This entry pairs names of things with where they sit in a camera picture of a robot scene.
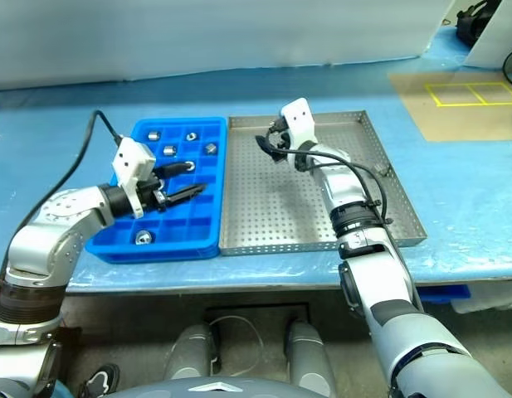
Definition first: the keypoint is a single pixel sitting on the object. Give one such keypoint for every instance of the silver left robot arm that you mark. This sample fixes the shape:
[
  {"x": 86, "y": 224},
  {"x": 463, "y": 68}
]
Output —
[{"x": 56, "y": 211}]

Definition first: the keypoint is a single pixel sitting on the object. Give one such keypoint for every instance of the white backdrop sheet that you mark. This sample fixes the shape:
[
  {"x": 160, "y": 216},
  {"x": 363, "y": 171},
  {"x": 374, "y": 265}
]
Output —
[{"x": 197, "y": 37}]

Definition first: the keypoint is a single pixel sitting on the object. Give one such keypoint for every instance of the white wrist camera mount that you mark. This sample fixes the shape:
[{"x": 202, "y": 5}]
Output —
[
  {"x": 129, "y": 159},
  {"x": 299, "y": 116}
]

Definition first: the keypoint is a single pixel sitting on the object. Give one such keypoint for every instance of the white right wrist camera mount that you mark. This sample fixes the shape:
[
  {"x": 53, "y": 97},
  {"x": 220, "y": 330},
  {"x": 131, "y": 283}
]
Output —
[{"x": 299, "y": 116}]

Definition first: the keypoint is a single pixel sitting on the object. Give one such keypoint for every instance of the grey left robot leg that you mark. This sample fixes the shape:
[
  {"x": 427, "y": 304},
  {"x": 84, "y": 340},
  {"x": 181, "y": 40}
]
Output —
[{"x": 189, "y": 352}]

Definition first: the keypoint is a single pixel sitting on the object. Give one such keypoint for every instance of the blue compartment tray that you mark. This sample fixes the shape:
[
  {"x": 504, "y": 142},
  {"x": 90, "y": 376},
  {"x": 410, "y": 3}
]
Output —
[{"x": 189, "y": 240}]

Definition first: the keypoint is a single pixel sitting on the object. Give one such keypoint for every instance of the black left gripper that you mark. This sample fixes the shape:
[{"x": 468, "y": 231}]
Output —
[{"x": 151, "y": 192}]

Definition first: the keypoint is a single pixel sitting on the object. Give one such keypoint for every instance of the blue plastic crate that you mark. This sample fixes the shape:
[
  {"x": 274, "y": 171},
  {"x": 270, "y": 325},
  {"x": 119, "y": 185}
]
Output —
[{"x": 446, "y": 294}]

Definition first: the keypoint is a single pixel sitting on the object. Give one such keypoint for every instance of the black bag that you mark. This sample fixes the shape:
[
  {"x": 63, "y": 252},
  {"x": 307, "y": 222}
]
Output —
[{"x": 471, "y": 25}]

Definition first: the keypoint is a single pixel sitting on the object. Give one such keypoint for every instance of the grey right robot leg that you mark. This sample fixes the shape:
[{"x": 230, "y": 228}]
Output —
[{"x": 309, "y": 356}]

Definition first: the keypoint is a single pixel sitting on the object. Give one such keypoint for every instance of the white upright panel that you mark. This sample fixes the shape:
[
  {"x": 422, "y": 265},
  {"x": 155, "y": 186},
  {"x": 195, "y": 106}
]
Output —
[{"x": 496, "y": 37}]

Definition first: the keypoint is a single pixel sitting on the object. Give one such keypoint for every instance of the black and white shoe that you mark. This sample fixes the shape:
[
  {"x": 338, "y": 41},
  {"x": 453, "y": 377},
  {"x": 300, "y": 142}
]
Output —
[{"x": 100, "y": 379}]

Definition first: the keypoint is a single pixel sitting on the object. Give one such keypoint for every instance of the steel nut top compartment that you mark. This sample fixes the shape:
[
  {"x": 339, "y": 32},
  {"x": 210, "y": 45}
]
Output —
[{"x": 191, "y": 136}]

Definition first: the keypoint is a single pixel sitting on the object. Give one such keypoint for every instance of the grey robot leg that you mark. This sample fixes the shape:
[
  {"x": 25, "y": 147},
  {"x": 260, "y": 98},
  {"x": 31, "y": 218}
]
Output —
[
  {"x": 189, "y": 352},
  {"x": 309, "y": 356}
]

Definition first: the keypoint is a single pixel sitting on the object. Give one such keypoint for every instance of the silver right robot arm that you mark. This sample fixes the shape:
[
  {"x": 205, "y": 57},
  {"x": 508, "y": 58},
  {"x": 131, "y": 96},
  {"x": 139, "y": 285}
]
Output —
[{"x": 342, "y": 186}]

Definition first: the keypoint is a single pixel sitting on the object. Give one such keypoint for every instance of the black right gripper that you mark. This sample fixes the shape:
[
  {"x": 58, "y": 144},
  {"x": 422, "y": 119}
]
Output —
[{"x": 280, "y": 134}]

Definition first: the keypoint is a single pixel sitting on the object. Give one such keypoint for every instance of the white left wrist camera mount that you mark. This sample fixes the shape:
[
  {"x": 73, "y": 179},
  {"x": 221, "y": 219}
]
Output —
[{"x": 129, "y": 159}]

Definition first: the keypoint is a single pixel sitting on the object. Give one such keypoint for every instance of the brown table mat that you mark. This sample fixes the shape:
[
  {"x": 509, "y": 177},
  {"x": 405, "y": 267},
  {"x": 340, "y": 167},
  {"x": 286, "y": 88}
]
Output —
[{"x": 417, "y": 120}]

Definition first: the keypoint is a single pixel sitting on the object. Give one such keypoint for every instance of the grey robot torso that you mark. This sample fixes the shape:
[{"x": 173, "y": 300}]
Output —
[{"x": 239, "y": 389}]

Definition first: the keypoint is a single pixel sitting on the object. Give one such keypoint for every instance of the perforated metal tray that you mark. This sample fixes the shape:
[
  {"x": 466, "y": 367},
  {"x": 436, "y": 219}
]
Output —
[{"x": 280, "y": 215}]

